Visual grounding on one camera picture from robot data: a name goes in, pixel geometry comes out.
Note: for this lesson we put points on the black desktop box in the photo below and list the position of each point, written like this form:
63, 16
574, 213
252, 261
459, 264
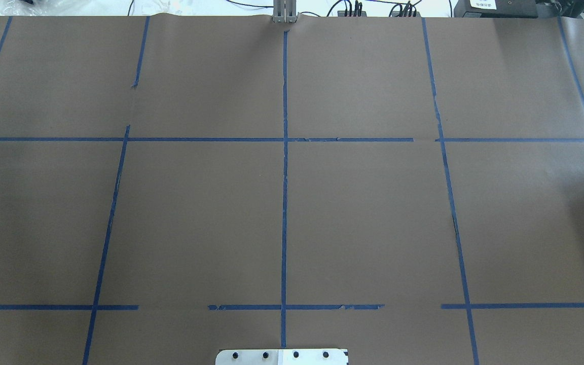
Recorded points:
496, 9

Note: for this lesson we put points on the aluminium frame post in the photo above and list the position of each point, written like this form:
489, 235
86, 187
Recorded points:
285, 11

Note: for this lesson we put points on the white pedestal column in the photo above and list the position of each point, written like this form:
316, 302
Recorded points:
283, 356

